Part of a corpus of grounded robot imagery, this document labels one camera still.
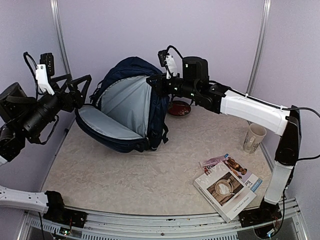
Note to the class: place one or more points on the left aluminium frame post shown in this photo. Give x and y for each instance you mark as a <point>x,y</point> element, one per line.
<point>59,34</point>

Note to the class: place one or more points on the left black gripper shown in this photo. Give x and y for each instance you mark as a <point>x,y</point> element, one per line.
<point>68,104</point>

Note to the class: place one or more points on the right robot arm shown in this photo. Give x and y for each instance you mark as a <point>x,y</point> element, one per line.
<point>195,84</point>

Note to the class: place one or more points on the aluminium frame post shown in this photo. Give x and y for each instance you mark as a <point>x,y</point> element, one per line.
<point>260,45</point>
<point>59,34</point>

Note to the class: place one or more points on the dog cover booklet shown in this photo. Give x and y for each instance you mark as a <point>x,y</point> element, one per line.
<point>247,177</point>

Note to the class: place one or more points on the front aluminium rail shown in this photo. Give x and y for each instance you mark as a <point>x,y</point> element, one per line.
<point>111,225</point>

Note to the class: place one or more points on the pink magazine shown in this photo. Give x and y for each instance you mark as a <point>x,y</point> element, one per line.
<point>210,163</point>

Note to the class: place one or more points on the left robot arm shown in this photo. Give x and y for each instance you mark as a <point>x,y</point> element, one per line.
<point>24,119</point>

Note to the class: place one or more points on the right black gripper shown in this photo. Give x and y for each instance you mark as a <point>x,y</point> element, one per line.
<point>158,86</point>

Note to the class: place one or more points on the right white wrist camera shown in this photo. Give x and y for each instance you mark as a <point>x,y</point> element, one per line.
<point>167,61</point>

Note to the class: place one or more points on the right aluminium frame post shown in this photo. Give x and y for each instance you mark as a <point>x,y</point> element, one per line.
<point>260,45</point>

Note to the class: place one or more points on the red floral round dish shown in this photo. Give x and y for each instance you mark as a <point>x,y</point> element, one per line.
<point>178,108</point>

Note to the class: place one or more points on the white coffee cover book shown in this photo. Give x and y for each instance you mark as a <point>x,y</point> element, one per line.
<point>225,192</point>

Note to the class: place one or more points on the beige ceramic mug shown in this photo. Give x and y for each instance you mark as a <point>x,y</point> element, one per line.
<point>254,136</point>

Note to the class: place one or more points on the navy blue backpack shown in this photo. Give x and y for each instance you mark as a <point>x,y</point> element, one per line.
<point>125,112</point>

